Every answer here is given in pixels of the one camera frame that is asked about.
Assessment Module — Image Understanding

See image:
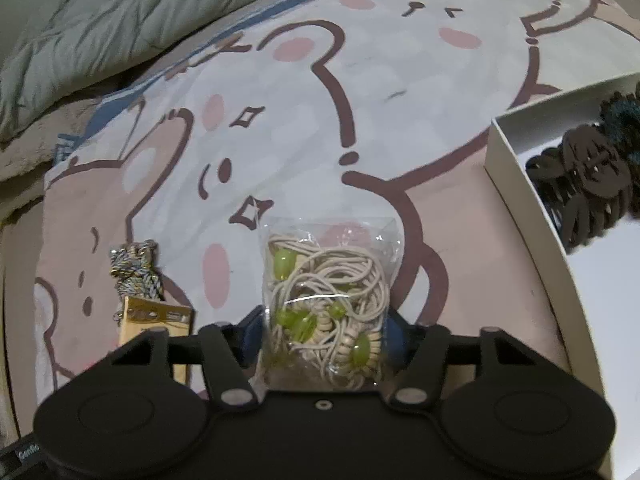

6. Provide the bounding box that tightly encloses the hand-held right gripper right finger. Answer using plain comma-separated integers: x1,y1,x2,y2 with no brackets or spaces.
382,309,528,407

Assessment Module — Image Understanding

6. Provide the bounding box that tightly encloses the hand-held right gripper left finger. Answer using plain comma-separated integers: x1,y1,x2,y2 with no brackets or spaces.
107,310,266,408

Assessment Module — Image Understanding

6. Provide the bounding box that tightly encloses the clear bag of hair ties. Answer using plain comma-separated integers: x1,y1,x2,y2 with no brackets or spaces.
257,216,404,392

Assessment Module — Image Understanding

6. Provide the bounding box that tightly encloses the white cardboard box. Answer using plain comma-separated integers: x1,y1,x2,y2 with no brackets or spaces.
485,74,640,479

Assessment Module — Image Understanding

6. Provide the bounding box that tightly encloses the black hair claw clip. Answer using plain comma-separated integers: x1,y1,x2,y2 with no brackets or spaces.
525,127,637,254

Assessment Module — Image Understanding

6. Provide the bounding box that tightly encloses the dark knitted scrunchie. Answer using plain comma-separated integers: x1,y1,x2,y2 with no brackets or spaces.
597,87,640,218

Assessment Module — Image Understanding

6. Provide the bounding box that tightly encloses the small yellow cardboard box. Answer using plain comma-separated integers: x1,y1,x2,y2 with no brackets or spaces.
116,296,195,392

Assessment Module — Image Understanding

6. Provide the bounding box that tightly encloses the bear printed blanket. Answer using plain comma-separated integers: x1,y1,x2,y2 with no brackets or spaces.
32,0,640,406

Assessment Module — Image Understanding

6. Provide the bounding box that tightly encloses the beige fluffy pillow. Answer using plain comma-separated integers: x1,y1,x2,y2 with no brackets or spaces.
0,95,108,188

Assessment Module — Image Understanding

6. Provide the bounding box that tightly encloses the grey duvet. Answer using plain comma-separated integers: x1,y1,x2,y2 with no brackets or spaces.
0,0,303,142

